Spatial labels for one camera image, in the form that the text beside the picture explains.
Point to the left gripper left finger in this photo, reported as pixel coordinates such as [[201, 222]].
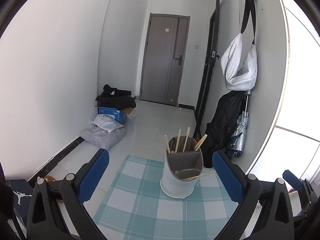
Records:
[[45, 220]]

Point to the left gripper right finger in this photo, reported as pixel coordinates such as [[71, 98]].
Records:
[[275, 220]]

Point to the brown shoe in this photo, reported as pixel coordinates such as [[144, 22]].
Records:
[[49, 178]]

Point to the navy jordan shoe box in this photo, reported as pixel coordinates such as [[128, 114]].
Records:
[[22, 197]]

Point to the chopstick leaning in front compartment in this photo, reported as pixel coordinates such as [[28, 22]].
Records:
[[199, 176]]

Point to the silver folded umbrella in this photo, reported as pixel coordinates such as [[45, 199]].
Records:
[[237, 141]]

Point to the teal plaid placemat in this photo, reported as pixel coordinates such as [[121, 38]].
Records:
[[135, 207]]

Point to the grey plastic parcel bag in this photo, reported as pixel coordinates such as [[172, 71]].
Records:
[[102, 138]]

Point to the white grey utensil holder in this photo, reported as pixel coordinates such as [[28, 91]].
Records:
[[178, 166]]

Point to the chopstick in holder rightmost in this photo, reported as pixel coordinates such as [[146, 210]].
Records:
[[198, 145]]

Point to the chopstick in holder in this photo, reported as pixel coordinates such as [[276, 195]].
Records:
[[167, 144], [178, 141], [186, 139], [198, 145]]

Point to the white plastic parcel bag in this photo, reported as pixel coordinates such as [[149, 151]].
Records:
[[107, 123]]

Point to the black backpack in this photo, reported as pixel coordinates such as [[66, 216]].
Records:
[[222, 125]]

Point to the blue cardboard box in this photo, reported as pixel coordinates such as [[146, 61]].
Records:
[[118, 115]]

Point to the chopstick in holder leftmost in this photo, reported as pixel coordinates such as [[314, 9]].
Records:
[[167, 144]]

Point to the black clothes pile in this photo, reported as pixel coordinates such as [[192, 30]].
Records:
[[115, 98]]

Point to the white sling bag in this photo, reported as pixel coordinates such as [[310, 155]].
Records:
[[241, 75]]

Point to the grey door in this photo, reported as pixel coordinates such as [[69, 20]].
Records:
[[163, 59]]

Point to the black door frame rack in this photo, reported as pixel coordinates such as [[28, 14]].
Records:
[[209, 64]]

